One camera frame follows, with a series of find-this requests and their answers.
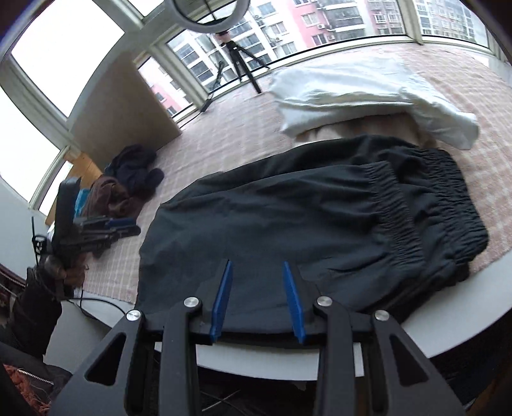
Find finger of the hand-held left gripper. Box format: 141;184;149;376
82;225;141;257
80;216;137;235

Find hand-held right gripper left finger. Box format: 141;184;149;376
47;259;235;416

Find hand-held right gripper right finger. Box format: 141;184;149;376
282;261;467;416

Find dark grey pants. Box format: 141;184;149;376
138;134;491;337

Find person's left forearm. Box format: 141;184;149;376
8;268;62;358

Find person's left hand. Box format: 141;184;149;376
34;252;89;300

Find blue cloth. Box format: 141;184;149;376
74;188;91;217

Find brown garment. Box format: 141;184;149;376
86;176;145;219

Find orange wooden cabinet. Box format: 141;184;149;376
46;151;104;227

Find dark navy garment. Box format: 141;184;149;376
105;144;165;201

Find beige wooden panel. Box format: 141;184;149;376
68;50;182;161

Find pink plaid bed blanket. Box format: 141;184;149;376
82;42;512;300

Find person's dark jacket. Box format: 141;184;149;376
0;340;75;416

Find beige knitted blanket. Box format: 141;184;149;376
294;114;438;150

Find black tripod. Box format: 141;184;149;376
214;32;273;94

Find white duvet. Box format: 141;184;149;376
267;56;480;150

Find black power cable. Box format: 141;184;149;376
200;36;227;115

